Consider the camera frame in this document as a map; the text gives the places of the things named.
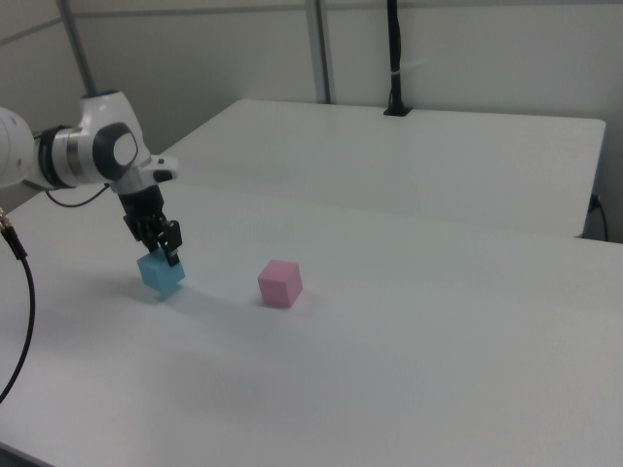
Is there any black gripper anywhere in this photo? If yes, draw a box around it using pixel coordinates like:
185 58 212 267
112 183 185 269

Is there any blue cube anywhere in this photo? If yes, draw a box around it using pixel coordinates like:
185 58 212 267
136 247 188 301

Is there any pink cube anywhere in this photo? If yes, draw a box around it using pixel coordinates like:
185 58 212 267
256 259 304 308

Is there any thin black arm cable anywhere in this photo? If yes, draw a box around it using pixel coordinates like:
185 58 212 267
45 182 111 209

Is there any thick black cable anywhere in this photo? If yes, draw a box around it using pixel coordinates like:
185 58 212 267
0 207 38 406

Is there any grey partition post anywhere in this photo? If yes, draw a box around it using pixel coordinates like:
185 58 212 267
305 0 338 104
56 0 99 96

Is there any black camera stand pole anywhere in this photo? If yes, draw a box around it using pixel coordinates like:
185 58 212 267
383 0 415 118

